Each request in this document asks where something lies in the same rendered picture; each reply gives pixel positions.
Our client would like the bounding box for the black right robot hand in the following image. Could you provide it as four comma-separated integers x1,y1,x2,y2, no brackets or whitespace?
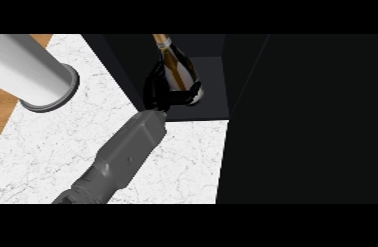
142,56,205,114

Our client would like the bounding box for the dark wine bottle gold neck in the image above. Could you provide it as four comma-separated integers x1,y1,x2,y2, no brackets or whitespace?
151,33,205,107

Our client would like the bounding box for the dark grey cabinet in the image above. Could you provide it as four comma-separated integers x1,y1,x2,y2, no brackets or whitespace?
80,33,272,122

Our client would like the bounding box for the dark grey cabinet door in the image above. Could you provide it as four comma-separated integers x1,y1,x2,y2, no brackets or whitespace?
214,33,378,205

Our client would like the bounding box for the white cylinder with grey rim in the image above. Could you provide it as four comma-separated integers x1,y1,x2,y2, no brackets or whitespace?
0,33,81,114

